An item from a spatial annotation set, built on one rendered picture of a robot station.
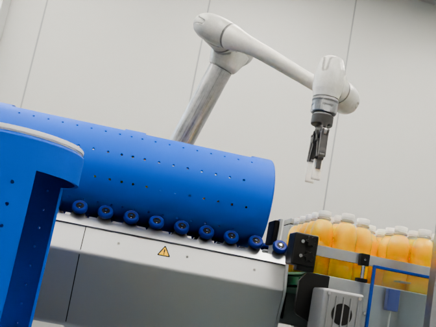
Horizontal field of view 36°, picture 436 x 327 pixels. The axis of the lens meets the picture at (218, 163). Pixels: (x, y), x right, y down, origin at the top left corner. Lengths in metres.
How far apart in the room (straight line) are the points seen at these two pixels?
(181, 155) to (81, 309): 0.53
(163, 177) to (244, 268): 0.35
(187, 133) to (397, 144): 2.95
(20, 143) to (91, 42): 3.70
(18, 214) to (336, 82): 1.32
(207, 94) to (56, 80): 2.33
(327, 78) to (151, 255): 0.86
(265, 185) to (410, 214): 3.49
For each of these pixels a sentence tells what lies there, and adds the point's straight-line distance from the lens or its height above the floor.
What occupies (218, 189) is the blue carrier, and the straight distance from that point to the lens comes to 1.97.
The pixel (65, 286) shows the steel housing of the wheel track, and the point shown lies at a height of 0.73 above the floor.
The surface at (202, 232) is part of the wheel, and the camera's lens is 1.98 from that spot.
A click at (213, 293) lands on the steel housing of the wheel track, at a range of 1.97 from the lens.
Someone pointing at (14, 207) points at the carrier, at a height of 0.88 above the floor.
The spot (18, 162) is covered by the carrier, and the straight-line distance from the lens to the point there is 1.34.
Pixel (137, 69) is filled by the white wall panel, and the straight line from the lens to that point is 4.99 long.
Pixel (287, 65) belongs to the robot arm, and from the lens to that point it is 2.53.
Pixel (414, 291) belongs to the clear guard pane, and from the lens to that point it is 1.99.
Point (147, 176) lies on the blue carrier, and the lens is 1.96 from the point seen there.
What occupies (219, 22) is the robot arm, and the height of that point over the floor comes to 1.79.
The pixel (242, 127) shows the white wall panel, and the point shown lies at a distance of 5.03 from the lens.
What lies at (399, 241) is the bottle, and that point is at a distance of 2.11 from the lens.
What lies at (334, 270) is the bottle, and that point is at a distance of 2.00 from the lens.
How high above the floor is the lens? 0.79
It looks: 11 degrees up
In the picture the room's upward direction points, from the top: 11 degrees clockwise
